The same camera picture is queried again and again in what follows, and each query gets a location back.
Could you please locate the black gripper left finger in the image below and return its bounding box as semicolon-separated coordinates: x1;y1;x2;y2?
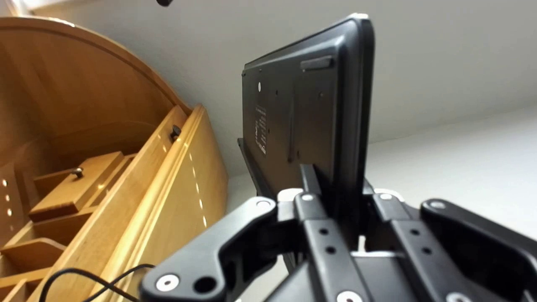
139;165;369;302

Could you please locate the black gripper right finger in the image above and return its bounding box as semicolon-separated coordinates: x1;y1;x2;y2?
362;187;537;302

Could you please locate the black computer keyboard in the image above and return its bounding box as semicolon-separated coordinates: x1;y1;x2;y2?
240;14;374;232

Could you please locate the wooden roll-top desk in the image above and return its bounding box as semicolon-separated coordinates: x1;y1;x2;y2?
0;17;228;302

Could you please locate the black keyboard cable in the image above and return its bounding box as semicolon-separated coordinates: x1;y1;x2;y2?
38;262;156;302

